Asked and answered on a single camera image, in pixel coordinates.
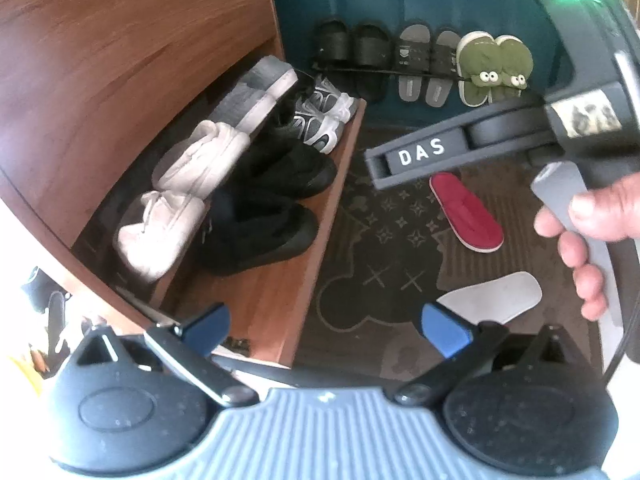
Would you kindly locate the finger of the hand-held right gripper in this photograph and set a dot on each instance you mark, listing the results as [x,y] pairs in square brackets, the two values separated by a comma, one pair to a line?
[420,155]

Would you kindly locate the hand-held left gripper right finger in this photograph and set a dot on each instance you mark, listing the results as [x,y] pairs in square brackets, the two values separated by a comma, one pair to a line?
[445,330]

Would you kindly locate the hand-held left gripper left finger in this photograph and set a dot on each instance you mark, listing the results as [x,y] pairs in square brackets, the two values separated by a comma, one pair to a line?
[207,327]

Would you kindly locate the red slipper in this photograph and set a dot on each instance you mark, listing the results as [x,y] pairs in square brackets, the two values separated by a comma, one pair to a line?
[470,215]
[495,292]

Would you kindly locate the wooden shoe cabinet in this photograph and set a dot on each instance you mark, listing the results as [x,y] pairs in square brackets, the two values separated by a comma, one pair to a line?
[100,35]

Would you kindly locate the person's right hand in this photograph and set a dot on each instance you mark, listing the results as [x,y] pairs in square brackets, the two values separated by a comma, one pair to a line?
[610,210]

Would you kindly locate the dark door mat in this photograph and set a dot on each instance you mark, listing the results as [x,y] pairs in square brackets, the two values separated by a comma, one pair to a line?
[380,260]

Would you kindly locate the dark shoe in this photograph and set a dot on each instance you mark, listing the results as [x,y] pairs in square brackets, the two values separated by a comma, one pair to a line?
[42,287]

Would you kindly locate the grey bear slipper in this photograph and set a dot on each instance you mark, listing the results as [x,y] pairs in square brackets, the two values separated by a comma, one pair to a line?
[267,72]
[240,107]

